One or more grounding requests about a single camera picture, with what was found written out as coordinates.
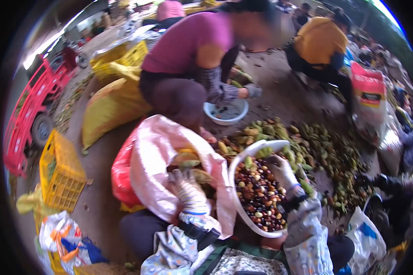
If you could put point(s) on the person's right fingers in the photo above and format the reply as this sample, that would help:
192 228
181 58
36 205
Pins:
278 164

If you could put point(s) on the person's left fingers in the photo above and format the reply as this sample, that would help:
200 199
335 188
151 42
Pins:
183 178

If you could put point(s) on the person's legs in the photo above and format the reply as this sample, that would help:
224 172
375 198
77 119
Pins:
139 230

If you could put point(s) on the large white plastic bowl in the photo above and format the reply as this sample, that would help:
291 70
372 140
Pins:
234 192

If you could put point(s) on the red and white printed sack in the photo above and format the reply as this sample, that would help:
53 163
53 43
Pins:
368 92

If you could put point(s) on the yellow plastic crate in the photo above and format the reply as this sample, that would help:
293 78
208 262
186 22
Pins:
122 60
60 172

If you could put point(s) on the yellow woven sack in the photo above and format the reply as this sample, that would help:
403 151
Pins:
110 106

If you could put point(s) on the pile of green nut husks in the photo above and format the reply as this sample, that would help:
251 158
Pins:
327 154

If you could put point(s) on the small white bowl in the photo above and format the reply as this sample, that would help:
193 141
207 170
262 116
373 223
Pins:
227 113

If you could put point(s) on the pile of brown shelled nuts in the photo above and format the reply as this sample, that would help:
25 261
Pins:
260 199

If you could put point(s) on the white orange blue printed bag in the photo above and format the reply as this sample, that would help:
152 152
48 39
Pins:
63 237

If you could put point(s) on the black wrist band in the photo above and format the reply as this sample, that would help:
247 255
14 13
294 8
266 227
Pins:
198 233
291 205

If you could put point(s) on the person's left hand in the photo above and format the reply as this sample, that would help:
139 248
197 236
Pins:
190 196

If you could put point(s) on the red cart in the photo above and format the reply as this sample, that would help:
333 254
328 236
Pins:
31 106

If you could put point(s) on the white and blue plastic bag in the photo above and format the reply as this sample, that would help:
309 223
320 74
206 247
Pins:
366 240

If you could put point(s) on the person's body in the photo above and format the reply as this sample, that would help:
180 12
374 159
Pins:
247 263

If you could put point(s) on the pink and white woven sack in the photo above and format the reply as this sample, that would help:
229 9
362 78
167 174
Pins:
158 151

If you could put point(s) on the person's right hand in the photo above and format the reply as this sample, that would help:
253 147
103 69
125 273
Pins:
286 177

